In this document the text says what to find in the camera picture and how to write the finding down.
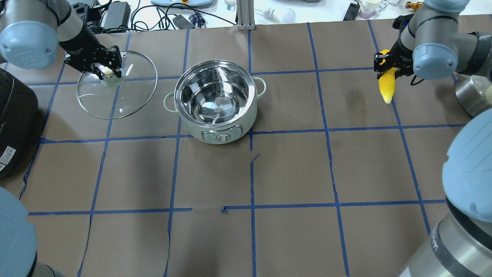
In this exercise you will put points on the light blue device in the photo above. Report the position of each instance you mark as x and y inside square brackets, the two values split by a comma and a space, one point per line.
[183, 3]

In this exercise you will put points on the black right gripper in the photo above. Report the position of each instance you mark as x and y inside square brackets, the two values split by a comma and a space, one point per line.
[402, 51]

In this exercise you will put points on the aluminium profile post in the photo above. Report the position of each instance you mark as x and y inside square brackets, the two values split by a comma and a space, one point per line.
[245, 15]

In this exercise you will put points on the black power adapter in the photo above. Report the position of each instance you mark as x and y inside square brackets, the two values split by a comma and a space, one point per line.
[117, 15]

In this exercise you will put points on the small black box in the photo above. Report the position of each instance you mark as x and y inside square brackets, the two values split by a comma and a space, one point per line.
[182, 23]

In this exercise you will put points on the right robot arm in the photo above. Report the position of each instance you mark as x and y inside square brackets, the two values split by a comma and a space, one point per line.
[431, 47]

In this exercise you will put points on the white light bulb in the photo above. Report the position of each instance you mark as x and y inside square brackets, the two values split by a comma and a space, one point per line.
[286, 15]

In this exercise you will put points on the black rice cooker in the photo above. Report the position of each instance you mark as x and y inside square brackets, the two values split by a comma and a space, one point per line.
[18, 108]

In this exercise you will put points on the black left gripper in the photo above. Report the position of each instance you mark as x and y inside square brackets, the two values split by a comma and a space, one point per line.
[81, 45]

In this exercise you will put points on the white cup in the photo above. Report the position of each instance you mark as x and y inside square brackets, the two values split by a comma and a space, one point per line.
[368, 8]

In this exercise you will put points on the stainless steel pot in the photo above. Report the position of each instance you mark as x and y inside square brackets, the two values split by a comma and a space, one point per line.
[474, 94]

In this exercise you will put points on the yellow corn cob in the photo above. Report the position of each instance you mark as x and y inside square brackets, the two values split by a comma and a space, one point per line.
[387, 84]

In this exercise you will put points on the pale green electric pot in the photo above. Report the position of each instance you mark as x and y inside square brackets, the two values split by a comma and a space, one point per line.
[216, 101]

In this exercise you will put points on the black phone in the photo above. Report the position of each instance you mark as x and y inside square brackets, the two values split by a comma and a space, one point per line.
[351, 12]

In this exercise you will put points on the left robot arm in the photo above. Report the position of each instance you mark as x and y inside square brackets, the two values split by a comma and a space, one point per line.
[33, 30]

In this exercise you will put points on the glass pot lid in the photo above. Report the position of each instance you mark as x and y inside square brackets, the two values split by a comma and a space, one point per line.
[122, 93]

